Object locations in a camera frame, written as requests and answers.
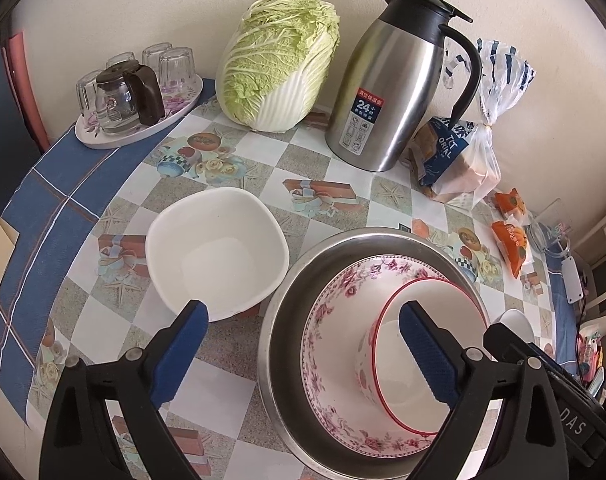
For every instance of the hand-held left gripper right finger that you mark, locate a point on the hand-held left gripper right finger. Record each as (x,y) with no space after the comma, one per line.
(428,355)

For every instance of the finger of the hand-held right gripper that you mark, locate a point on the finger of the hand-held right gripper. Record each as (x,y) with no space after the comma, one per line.
(508,342)

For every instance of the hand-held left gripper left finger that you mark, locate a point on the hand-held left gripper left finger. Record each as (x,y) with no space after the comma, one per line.
(183,345)

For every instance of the pale round bowl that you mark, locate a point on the pale round bowl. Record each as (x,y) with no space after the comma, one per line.
(515,321)

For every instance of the strawberry print bowl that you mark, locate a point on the strawberry print bowl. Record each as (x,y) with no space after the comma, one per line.
(390,375)

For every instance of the white square bowl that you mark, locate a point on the white square bowl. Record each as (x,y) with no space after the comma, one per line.
(218,255)

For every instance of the large stainless steel basin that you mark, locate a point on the large stainless steel basin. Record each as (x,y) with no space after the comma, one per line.
(283,350)

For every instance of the pink floral bowl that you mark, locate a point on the pink floral bowl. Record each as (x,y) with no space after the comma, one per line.
(333,310)

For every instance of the colourful stationery holder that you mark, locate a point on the colourful stationery holder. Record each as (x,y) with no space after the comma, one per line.
(593,360)

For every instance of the white rectangular device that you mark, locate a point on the white rectangular device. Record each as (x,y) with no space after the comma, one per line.
(570,280)

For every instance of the large orange snack packet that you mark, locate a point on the large orange snack packet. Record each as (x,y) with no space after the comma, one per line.
(513,247)

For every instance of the white shelf unit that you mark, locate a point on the white shelf unit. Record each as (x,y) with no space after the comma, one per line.
(605,255)

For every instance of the small orange snack packet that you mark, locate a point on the small orange snack packet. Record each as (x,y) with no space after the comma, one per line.
(508,202)

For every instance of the checkered printed tablecloth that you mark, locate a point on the checkered printed tablecloth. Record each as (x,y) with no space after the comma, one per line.
(333,210)

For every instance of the bagged sliced bread loaf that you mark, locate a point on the bagged sliced bread loaf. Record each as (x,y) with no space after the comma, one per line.
(463,160)

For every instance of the beige paper envelope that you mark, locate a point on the beige paper envelope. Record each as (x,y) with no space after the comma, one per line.
(0,247)

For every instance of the floral oval tray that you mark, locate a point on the floral oval tray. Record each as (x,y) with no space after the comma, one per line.
(173,105)

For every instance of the clear drinking glass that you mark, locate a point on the clear drinking glass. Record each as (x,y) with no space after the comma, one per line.
(119,60)
(85,92)
(178,67)
(155,57)

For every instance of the stainless steel thermal carafe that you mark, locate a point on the stainless steel thermal carafe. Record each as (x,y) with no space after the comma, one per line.
(383,85)

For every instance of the dark board pink edge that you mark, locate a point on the dark board pink edge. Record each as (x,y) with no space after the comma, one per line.
(8,120)

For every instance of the napa cabbage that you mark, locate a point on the napa cabbage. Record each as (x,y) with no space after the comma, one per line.
(273,60)

